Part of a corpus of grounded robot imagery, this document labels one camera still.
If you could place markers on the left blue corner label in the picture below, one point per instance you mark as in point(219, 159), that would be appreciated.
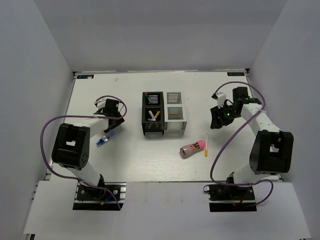
point(85, 76)

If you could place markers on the pink capped glue bottle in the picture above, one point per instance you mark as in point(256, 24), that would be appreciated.
point(190, 149)

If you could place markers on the orange capped white marker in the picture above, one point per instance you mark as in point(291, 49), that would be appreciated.
point(206, 145)

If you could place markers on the small blue capped bottle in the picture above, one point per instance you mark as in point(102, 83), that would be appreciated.
point(105, 138)

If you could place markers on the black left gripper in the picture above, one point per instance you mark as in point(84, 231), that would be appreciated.
point(119, 121)

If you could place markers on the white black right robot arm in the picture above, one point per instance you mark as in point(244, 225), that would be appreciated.
point(271, 153)

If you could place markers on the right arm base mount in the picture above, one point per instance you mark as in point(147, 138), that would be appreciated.
point(228, 199)

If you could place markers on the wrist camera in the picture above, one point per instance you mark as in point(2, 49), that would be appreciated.
point(220, 97)
point(100, 103)

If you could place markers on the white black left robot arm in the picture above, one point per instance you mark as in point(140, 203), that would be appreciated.
point(72, 144)

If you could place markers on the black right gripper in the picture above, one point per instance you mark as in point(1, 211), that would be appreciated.
point(216, 113)

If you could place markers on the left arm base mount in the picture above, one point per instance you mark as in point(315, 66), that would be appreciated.
point(91, 199)

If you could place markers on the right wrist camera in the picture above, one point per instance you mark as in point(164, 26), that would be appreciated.
point(220, 97)

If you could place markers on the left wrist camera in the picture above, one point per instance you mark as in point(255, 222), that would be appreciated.
point(100, 103)

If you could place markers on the black slotted pen holder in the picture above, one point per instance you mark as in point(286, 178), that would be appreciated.
point(157, 126)

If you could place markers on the yellow capped white marker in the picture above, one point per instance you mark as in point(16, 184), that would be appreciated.
point(157, 114)

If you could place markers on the blue corner label sticker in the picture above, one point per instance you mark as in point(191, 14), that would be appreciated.
point(235, 74)

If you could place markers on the white slotted pen holder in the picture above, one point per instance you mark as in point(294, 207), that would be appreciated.
point(175, 114)

